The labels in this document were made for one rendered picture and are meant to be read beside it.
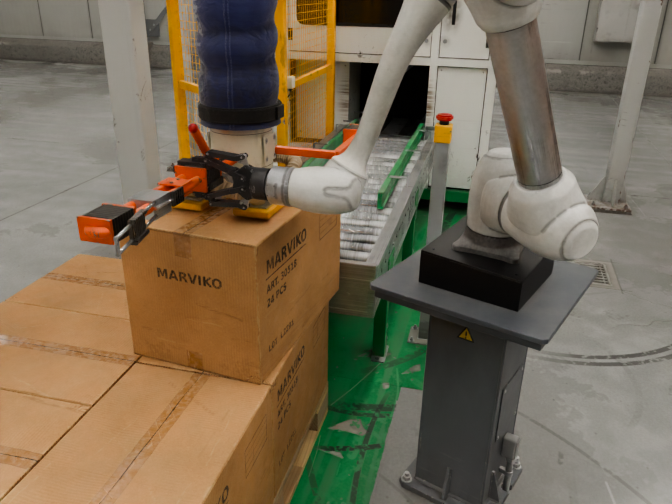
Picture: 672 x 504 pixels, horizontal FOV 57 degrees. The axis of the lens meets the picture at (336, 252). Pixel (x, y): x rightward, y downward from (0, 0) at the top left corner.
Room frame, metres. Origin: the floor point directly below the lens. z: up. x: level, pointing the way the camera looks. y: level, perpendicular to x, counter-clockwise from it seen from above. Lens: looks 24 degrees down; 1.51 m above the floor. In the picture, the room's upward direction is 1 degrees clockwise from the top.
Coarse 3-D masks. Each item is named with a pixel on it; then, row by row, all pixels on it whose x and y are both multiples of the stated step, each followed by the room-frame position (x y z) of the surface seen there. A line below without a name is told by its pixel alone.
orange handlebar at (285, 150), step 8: (352, 136) 1.83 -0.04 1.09; (344, 144) 1.73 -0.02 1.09; (280, 152) 1.68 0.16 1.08; (288, 152) 1.68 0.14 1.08; (296, 152) 1.67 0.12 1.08; (304, 152) 1.66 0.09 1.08; (312, 152) 1.66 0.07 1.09; (320, 152) 1.65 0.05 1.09; (328, 152) 1.64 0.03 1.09; (336, 152) 1.65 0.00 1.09; (224, 160) 1.53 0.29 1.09; (184, 176) 1.40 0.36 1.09; (160, 184) 1.32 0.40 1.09; (168, 184) 1.31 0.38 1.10; (176, 184) 1.31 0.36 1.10; (184, 184) 1.32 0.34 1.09; (192, 184) 1.35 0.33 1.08; (184, 192) 1.31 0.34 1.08; (144, 208) 1.17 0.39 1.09; (152, 208) 1.19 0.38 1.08; (88, 232) 1.05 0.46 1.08; (96, 232) 1.05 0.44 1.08; (104, 232) 1.05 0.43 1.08
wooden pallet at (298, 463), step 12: (324, 396) 1.86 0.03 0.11; (324, 408) 1.87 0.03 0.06; (312, 420) 1.71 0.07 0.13; (312, 432) 1.77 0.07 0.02; (300, 444) 1.57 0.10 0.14; (312, 444) 1.71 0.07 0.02; (300, 456) 1.65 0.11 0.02; (288, 468) 1.46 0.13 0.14; (300, 468) 1.59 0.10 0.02; (288, 480) 1.53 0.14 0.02; (288, 492) 1.48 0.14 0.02
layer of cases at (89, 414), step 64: (0, 320) 1.64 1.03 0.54; (64, 320) 1.64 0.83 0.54; (128, 320) 1.66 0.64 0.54; (320, 320) 1.81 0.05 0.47; (0, 384) 1.31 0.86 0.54; (64, 384) 1.32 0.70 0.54; (128, 384) 1.32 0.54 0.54; (192, 384) 1.33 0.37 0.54; (256, 384) 1.33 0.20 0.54; (320, 384) 1.81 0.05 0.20; (0, 448) 1.08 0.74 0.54; (64, 448) 1.08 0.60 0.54; (128, 448) 1.08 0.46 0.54; (192, 448) 1.09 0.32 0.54; (256, 448) 1.22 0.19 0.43
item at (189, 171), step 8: (176, 168) 1.41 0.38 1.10; (184, 168) 1.40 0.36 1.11; (192, 168) 1.40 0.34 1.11; (200, 168) 1.39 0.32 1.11; (208, 168) 1.44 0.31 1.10; (176, 176) 1.41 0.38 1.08; (192, 176) 1.40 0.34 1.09; (200, 176) 1.39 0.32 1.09; (208, 176) 1.40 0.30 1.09; (216, 176) 1.44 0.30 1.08; (200, 184) 1.39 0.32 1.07; (208, 184) 1.40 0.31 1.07; (216, 184) 1.42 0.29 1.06
